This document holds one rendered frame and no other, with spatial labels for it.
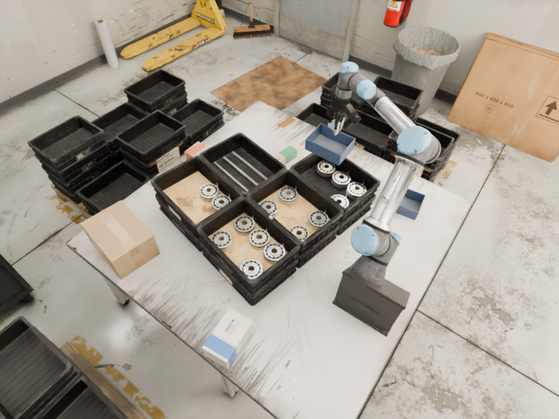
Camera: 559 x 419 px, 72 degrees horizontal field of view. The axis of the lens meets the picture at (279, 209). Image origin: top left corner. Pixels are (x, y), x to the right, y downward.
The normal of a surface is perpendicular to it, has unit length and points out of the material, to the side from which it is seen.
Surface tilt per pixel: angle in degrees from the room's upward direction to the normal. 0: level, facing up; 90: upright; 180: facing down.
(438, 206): 0
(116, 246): 0
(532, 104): 77
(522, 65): 82
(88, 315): 0
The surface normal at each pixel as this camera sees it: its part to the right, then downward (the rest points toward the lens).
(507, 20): -0.59, 0.61
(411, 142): -0.58, -0.26
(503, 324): 0.04, -0.63
